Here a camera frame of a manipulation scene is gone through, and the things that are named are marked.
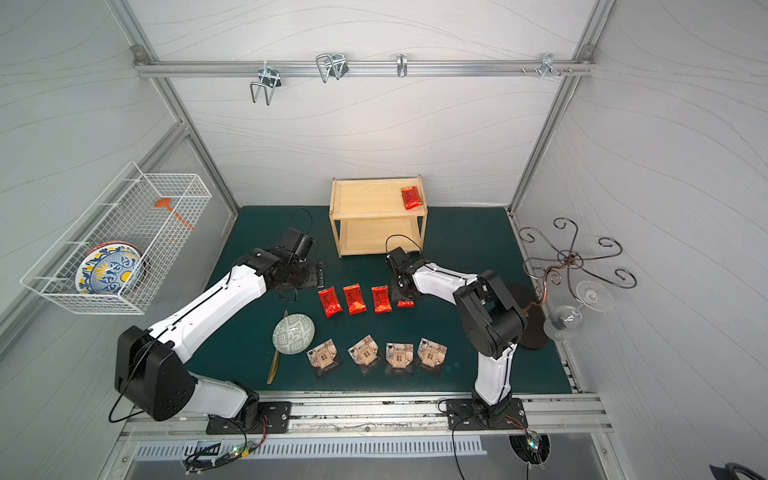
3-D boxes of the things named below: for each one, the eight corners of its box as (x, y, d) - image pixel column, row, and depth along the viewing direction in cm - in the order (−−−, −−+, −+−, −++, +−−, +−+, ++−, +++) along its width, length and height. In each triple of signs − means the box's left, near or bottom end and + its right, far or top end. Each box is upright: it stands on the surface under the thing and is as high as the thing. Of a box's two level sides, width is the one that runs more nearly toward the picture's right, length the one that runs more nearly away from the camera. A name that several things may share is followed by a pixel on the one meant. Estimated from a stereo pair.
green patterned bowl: (272, 355, 85) (267, 350, 81) (281, 319, 92) (277, 313, 88) (313, 356, 85) (310, 350, 81) (319, 319, 92) (317, 313, 88)
